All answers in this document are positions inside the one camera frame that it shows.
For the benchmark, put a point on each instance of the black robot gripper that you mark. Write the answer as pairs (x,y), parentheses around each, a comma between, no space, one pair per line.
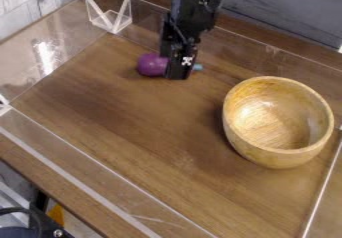
(186,21)

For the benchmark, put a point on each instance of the purple toy eggplant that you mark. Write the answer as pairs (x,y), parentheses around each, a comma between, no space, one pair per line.
(153,64)

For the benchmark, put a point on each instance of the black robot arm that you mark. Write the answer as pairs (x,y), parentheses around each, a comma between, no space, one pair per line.
(189,19)

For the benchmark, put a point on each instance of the brown wooden bowl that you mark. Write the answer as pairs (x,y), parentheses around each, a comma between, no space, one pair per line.
(277,120)

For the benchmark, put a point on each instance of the clear acrylic corner bracket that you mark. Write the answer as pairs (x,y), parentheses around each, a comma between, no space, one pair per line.
(110,20)

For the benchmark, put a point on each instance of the black clamp with cable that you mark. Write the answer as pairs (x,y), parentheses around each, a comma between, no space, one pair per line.
(22,221)

